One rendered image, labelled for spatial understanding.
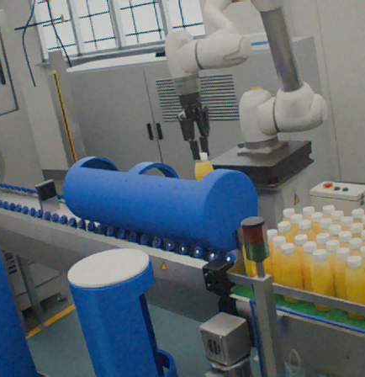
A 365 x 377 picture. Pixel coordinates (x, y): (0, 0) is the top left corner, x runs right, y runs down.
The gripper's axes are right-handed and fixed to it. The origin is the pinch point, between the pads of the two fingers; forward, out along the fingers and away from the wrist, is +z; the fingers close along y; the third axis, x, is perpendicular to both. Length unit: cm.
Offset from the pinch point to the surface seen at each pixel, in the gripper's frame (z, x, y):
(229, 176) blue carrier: 9.9, 10.3, -1.3
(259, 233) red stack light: 8, 56, 37
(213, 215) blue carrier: 20.0, 10.2, 9.3
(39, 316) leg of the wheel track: 121, -186, -6
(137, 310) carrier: 40, 5, 45
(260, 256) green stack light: 15, 56, 38
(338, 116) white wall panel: 60, -125, -269
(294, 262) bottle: 29, 48, 15
